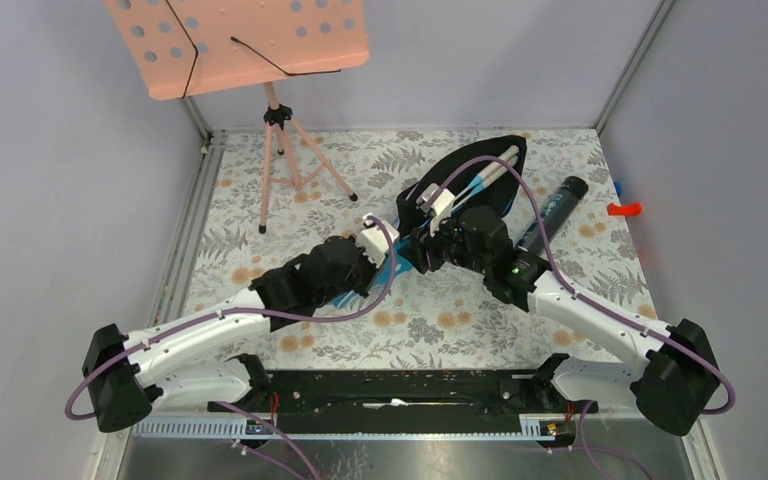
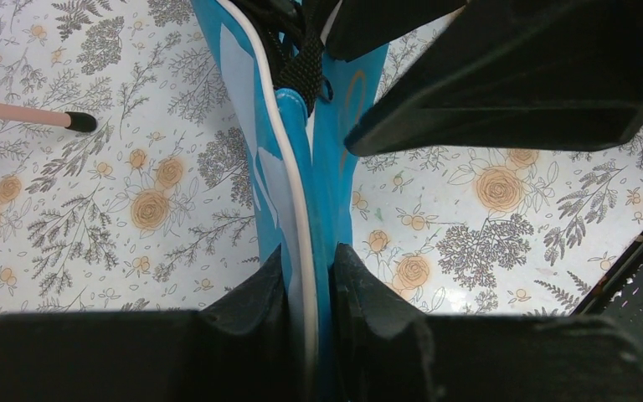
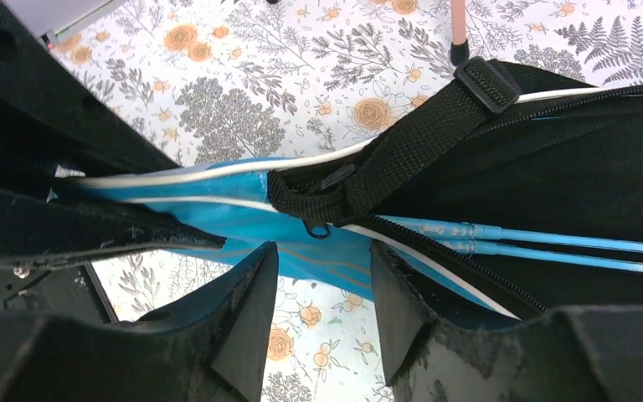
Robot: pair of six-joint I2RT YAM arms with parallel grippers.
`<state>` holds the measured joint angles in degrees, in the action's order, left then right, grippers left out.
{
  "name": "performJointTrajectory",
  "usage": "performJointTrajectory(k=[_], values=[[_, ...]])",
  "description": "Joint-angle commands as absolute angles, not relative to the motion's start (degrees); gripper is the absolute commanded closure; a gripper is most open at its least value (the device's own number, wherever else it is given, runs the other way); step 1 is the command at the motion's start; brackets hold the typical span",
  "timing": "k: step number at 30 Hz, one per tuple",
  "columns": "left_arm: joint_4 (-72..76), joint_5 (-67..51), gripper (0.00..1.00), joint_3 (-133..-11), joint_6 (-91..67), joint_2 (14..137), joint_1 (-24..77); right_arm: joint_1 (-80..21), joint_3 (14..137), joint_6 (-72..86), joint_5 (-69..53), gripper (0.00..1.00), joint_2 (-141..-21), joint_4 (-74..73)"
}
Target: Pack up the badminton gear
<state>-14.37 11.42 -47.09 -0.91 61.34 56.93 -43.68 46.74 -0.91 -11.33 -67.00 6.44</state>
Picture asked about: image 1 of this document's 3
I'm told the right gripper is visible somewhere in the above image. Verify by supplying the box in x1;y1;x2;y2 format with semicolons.
397;208;490;276

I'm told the blue racket cover bag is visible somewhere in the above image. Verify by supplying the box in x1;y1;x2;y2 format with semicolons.
330;134;530;311

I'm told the blue racket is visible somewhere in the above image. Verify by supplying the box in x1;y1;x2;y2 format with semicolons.
455;146;520;200
455;155;519;205

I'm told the black shuttlecock tube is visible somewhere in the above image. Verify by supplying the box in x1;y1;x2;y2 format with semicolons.
515;176;589;255

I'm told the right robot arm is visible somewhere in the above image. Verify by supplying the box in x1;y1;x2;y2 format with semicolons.
399;155;737;436

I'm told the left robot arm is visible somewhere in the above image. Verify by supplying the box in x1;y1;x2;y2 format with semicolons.
64;215;400;433

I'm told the pink music stand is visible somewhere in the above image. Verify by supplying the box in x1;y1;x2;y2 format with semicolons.
104;0;370;233

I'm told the red clip on wall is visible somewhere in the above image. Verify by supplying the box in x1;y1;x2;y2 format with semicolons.
606;202;643;217

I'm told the black front rail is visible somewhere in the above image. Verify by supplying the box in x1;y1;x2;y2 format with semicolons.
235;369;586;436

